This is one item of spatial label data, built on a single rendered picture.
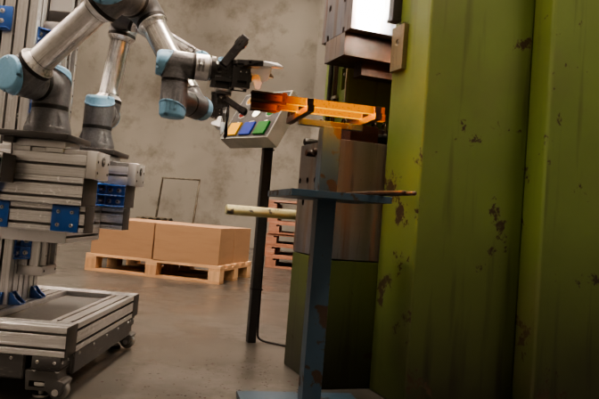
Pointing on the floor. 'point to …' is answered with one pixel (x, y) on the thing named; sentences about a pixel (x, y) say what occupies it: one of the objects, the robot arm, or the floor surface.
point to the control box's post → (258, 248)
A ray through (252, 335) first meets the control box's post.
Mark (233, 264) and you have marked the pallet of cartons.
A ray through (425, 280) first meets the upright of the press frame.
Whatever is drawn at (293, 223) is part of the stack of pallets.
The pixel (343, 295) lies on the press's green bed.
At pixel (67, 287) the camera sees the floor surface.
